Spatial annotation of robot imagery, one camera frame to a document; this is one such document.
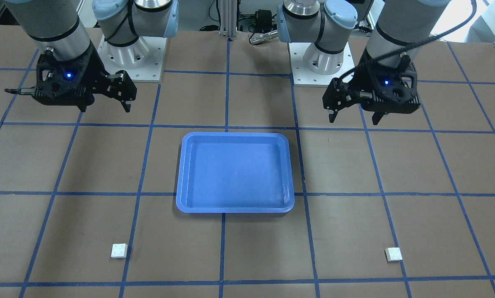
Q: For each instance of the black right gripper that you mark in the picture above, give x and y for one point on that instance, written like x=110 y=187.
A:
x=95 y=70

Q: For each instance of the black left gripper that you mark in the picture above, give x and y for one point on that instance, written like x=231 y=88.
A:
x=356 y=82

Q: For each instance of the white block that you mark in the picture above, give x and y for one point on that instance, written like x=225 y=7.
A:
x=393 y=254
x=119 y=250

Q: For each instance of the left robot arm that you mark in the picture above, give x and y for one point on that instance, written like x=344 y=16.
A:
x=402 y=27

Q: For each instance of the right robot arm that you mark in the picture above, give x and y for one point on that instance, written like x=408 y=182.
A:
x=56 y=23

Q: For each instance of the blue plastic tray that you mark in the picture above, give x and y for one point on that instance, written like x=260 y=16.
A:
x=234 y=172

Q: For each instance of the silver metal cylinder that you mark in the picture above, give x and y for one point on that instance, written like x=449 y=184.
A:
x=258 y=40

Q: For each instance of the black power adapter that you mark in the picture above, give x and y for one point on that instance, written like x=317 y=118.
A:
x=263 y=18

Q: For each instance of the aluminium frame post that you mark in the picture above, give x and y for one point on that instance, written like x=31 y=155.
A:
x=228 y=17

